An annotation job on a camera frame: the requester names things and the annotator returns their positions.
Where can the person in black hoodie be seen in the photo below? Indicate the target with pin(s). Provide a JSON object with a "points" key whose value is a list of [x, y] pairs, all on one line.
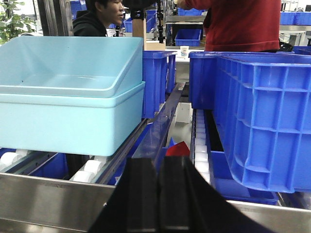
{"points": [[99, 14]]}

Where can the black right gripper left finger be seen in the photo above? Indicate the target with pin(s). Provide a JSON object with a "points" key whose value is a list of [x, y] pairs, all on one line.
{"points": [[132, 207]]}

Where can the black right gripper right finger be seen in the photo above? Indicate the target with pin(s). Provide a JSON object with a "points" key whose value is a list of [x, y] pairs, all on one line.
{"points": [[188, 204]]}

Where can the person in red sweater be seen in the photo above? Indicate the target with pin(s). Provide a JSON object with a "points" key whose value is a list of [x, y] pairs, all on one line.
{"points": [[239, 25]]}

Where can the light blue plastic bin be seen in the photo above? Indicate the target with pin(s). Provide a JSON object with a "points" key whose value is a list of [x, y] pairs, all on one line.
{"points": [[71, 66], [74, 125]]}

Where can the paper cup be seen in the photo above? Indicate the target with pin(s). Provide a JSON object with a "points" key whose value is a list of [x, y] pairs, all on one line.
{"points": [[184, 52]]}

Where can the red printed snack package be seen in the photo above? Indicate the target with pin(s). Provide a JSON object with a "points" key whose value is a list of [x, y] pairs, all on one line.
{"points": [[179, 149]]}

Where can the white roller track strip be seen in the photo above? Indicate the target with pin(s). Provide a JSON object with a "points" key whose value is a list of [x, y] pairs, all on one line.
{"points": [[200, 146]]}

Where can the green plant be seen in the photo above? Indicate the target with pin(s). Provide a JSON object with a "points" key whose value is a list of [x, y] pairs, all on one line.
{"points": [[12, 22]]}

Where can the large blue ribbed crate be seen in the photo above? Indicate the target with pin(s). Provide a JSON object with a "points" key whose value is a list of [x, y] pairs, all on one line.
{"points": [[263, 114]]}

